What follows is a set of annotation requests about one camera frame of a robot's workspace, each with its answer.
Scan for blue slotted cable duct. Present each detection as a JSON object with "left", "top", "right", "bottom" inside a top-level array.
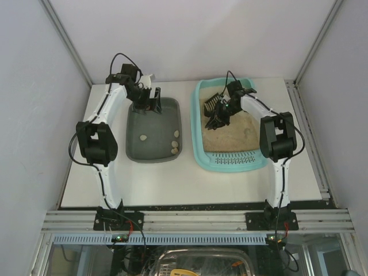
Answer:
[{"left": 53, "top": 233, "right": 267, "bottom": 246}]

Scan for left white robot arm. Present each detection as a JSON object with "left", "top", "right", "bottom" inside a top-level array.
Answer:
[{"left": 73, "top": 73, "right": 162, "bottom": 210}]

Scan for clear plastic tub below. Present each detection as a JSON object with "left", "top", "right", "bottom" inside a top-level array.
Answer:
[{"left": 142, "top": 247, "right": 255, "bottom": 275}]

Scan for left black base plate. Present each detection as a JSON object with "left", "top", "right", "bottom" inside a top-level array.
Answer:
[{"left": 93, "top": 209, "right": 144, "bottom": 231}]

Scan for aluminium front rail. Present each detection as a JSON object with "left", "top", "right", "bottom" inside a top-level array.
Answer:
[{"left": 42, "top": 209, "right": 354, "bottom": 233}]

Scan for beige cat litter sand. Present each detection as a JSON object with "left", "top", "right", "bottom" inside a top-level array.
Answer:
[{"left": 199, "top": 86, "right": 259, "bottom": 152}]

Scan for teal cat litter box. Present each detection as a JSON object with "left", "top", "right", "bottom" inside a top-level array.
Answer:
[{"left": 190, "top": 78, "right": 268, "bottom": 173}]

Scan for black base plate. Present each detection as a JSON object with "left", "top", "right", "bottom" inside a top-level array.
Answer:
[
  {"left": 93, "top": 209, "right": 144, "bottom": 231},
  {"left": 245, "top": 212, "right": 299, "bottom": 231}
]

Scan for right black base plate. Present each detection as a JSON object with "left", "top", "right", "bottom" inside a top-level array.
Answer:
[{"left": 245, "top": 212, "right": 299, "bottom": 231}]

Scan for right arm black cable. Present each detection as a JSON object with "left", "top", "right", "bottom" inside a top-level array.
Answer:
[{"left": 221, "top": 70, "right": 239, "bottom": 97}]

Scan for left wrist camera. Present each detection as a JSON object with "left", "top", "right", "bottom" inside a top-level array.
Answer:
[{"left": 120, "top": 63, "right": 142, "bottom": 82}]

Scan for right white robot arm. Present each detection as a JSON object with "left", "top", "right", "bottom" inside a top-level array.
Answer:
[{"left": 204, "top": 93, "right": 297, "bottom": 210}]

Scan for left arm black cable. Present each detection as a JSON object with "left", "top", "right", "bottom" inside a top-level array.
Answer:
[{"left": 109, "top": 52, "right": 143, "bottom": 77}]

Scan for dark grey plastic bin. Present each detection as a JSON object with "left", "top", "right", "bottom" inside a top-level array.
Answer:
[{"left": 125, "top": 97, "right": 182, "bottom": 163}]

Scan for black litter scoop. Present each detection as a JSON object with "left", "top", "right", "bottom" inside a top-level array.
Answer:
[{"left": 204, "top": 93, "right": 221, "bottom": 117}]

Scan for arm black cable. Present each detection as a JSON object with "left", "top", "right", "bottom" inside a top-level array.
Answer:
[
  {"left": 221, "top": 70, "right": 239, "bottom": 97},
  {"left": 109, "top": 52, "right": 143, "bottom": 77}
]

